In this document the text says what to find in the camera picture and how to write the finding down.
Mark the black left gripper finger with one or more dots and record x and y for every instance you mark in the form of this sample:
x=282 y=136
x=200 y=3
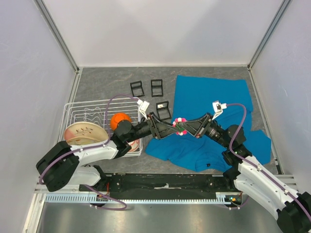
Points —
x=162 y=123
x=166 y=132

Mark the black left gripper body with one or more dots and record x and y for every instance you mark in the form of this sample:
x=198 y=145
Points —
x=153 y=125

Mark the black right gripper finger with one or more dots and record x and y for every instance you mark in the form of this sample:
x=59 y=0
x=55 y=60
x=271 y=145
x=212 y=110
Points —
x=197 y=123
x=193 y=131

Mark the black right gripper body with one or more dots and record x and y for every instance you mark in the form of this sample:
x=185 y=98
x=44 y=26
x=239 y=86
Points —
x=207 y=124

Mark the pink flower smiley brooch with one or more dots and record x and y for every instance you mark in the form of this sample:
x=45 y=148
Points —
x=180 y=130

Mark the blue t-shirt garment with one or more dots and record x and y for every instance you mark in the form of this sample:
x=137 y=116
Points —
x=193 y=99

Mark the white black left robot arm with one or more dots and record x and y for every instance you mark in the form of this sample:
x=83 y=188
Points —
x=62 y=164

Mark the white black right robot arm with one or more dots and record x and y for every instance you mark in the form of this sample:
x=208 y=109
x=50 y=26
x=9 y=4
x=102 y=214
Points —
x=290 y=209

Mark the white red patterned bowl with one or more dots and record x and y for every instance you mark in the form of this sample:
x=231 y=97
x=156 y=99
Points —
x=134 y=145

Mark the orange bowl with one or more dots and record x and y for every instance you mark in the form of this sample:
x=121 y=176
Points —
x=117 y=118

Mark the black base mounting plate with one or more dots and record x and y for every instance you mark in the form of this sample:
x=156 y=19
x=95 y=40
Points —
x=121 y=182

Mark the pink beige floral plate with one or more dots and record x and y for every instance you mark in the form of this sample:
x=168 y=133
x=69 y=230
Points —
x=85 y=129

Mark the cream floral plate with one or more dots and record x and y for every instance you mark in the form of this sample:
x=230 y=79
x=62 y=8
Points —
x=81 y=141

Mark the black frame stand near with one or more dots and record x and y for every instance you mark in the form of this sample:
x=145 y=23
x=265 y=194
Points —
x=163 y=111

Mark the black frame stand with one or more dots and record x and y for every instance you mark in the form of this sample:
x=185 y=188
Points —
x=137 y=89
x=163 y=111
x=157 y=88

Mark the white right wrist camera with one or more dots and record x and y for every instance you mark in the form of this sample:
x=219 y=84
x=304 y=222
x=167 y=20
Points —
x=218 y=109

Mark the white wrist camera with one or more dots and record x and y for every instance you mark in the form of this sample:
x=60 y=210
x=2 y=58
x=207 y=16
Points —
x=218 y=109
x=142 y=107

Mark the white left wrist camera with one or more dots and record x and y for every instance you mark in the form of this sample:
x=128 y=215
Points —
x=142 y=107

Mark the black frame stand middle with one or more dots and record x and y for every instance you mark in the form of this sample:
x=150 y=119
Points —
x=157 y=88

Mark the black frame stand left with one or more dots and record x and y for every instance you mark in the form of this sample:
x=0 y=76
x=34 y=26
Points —
x=137 y=89

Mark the white wire dish rack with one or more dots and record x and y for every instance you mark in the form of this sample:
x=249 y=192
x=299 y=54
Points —
x=94 y=112

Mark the slotted cable duct rail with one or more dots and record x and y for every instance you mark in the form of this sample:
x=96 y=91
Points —
x=96 y=199

